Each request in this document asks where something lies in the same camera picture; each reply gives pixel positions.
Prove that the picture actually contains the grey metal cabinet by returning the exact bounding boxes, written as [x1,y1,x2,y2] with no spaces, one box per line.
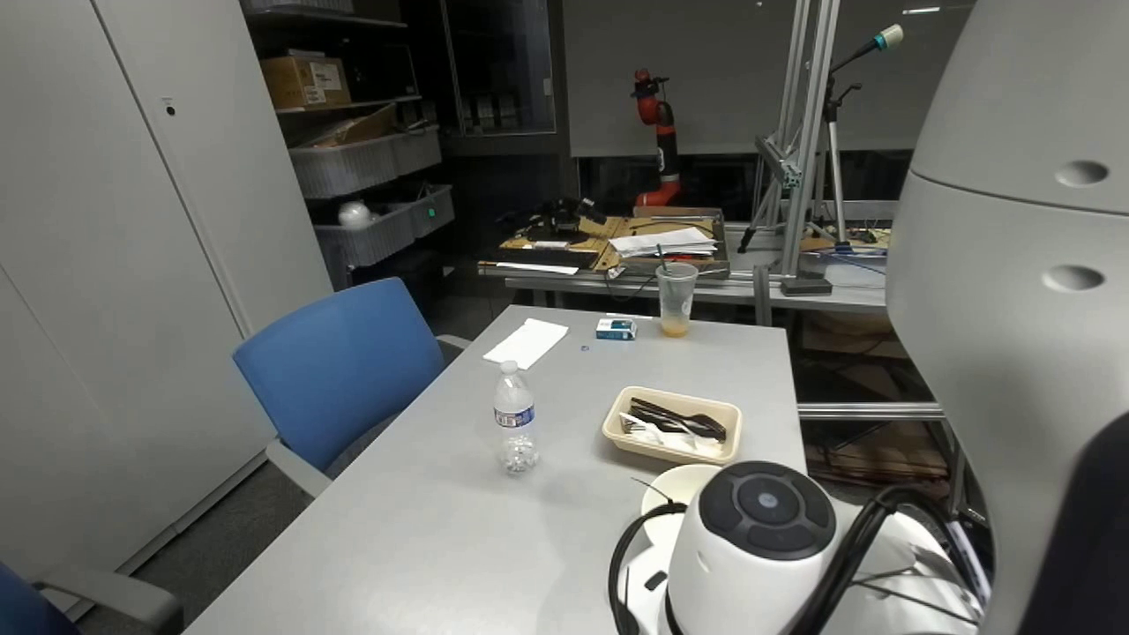
[0,0,338,582]

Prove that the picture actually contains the clear plastic cup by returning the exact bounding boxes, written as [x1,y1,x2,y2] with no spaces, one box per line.
[654,259,707,344]

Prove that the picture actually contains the clear plastic water bottle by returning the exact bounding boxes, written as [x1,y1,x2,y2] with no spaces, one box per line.
[489,358,542,475]

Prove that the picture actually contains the red fire extinguisher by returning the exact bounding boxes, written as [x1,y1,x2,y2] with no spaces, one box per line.
[628,69,689,211]

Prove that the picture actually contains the beige cutlery tray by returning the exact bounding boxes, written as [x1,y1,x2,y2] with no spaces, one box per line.
[599,382,749,471]

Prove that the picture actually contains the cardboard box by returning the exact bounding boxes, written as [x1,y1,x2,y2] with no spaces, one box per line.
[259,51,355,116]

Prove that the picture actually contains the grey storage bin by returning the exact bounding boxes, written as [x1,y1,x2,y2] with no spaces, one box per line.
[285,121,448,204]
[309,179,458,278]

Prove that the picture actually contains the black plastic cutlery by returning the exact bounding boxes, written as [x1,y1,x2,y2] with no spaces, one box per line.
[626,394,734,445]

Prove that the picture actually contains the white paper sheet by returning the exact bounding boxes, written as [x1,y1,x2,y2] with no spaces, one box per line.
[479,313,572,372]

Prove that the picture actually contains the small blue white box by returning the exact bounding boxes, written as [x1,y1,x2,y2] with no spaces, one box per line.
[592,313,637,346]

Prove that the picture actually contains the aluminium stand posts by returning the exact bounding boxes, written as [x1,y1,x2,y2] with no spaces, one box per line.
[749,0,847,297]

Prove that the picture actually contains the green tipped microphone stand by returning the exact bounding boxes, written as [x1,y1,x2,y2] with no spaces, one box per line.
[819,17,909,261]

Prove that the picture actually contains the blue chair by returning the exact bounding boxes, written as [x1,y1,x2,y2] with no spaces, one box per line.
[0,561,188,635]
[231,274,458,500]

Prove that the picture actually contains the cardboard pieces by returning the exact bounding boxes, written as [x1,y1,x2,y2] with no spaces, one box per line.
[496,210,728,283]

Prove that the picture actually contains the cluttered grey workbench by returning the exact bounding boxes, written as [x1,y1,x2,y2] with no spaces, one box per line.
[473,197,895,313]

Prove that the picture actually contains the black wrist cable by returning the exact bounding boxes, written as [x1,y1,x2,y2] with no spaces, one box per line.
[602,485,1000,635]

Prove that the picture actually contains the white plastic cutlery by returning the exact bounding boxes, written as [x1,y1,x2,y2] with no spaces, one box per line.
[615,418,722,459]

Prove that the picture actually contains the white round object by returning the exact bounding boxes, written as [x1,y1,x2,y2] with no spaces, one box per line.
[335,197,376,234]

